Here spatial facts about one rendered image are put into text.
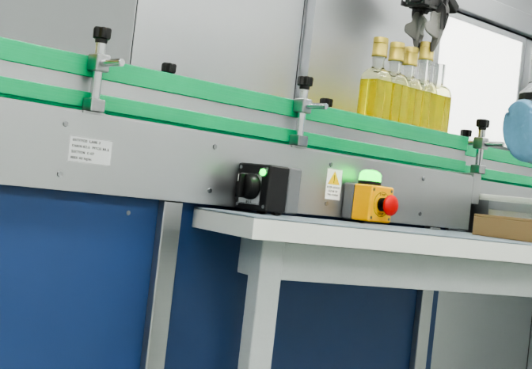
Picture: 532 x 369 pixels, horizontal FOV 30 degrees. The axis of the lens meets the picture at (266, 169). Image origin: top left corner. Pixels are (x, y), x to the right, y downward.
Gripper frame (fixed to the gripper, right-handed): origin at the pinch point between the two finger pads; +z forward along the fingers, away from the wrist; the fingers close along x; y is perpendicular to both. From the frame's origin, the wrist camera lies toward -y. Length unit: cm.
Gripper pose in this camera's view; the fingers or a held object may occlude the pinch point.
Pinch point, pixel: (427, 47)
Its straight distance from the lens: 239.8
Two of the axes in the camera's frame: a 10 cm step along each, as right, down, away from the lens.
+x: 7.0, 0.6, -7.2
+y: -7.1, -1.0, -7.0
